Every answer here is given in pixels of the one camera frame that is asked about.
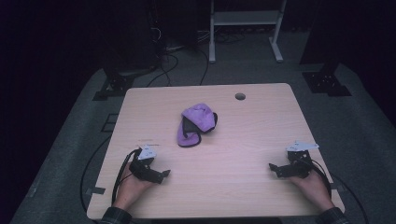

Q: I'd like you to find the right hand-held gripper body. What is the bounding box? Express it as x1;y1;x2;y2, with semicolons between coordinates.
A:
276;140;320;179

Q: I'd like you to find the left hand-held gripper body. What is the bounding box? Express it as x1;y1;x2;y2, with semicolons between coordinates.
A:
129;144;165;184

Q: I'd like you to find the purple and black cloth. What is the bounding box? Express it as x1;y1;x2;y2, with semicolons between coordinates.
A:
177;103;219;148

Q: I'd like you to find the person's left hand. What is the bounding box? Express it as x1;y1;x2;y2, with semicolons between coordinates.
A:
112;161;157;212

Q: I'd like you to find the person's right hand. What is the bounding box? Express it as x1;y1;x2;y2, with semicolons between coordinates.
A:
288;169;336;213

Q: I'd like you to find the black stand base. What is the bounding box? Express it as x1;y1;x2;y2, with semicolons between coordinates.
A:
299;61;353;98
92;61;158;102

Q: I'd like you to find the white metal stand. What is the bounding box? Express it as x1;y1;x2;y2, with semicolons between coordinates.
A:
208;0;288;64

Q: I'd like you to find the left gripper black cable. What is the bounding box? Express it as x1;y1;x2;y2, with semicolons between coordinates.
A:
110;147;142;207

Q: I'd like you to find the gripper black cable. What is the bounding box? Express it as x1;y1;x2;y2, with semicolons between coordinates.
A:
110;147;142;207
306;158;332;199

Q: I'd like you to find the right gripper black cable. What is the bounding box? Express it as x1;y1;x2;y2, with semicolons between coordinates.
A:
306;158;332;199

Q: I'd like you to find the black floor cable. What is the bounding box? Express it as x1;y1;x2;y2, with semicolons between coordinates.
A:
146;51;180;88
330;172;371;224
198;48;210;87
79;135;112;213

